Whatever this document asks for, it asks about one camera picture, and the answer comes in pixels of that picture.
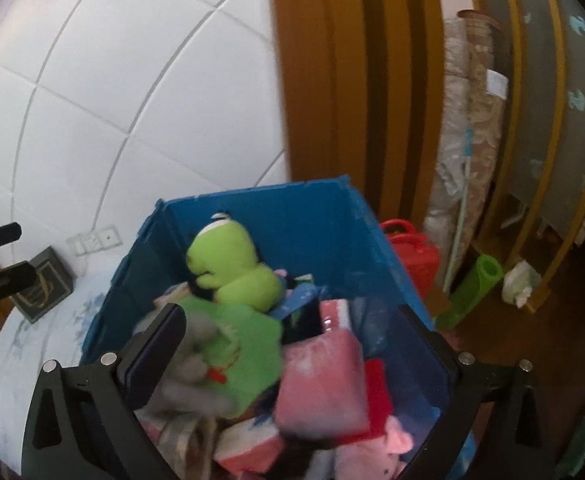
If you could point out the green rolled mat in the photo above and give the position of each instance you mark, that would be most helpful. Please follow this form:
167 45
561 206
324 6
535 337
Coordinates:
472 290

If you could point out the wooden cabinet with grey panels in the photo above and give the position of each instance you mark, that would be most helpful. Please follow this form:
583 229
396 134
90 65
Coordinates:
537 110

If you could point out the red white striped cloth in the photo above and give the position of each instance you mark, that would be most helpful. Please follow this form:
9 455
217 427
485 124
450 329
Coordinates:
250 447

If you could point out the wooden door frame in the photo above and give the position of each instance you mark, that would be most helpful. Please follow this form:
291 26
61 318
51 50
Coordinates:
352 85

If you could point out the white floral tablecloth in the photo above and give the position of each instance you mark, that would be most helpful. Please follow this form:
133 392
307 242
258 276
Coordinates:
37 360

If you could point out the pink cloth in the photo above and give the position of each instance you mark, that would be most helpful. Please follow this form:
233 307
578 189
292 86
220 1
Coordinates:
322 385

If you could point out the dark framed picture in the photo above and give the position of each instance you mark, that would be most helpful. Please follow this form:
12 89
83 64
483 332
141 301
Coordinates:
42 285

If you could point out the green plush cloth toy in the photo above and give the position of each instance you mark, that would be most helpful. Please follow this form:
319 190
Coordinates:
252 350

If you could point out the rolled patterned carpet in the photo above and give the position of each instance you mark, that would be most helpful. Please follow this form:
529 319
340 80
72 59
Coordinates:
462 135

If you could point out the blue plush toy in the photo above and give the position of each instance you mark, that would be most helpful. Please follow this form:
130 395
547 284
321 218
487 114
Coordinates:
297 292

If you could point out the red star plush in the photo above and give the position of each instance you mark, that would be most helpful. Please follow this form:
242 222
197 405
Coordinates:
377 395

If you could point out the red plastic case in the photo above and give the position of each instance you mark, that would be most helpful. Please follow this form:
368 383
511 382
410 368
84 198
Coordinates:
415 260

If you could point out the pink plush toy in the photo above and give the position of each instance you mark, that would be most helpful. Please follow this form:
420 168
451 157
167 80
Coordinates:
397 437

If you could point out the pink striped towel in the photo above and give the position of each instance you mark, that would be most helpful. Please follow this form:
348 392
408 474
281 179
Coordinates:
335 315

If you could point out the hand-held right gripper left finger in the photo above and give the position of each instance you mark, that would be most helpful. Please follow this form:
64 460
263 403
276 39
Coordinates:
155 360

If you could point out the grey cloth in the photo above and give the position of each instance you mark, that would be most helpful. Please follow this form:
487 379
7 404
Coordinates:
187 380

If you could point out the white crumpled tissue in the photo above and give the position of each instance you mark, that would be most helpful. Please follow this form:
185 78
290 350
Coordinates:
520 282

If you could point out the green frog plush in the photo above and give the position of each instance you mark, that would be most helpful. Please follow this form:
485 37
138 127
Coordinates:
232 265

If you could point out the white wall socket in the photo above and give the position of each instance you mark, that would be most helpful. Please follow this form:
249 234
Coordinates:
95 241

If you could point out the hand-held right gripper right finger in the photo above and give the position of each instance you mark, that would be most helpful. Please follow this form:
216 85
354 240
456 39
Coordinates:
430 340

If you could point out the blue plastic container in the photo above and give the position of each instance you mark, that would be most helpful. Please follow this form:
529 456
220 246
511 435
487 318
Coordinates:
297 220

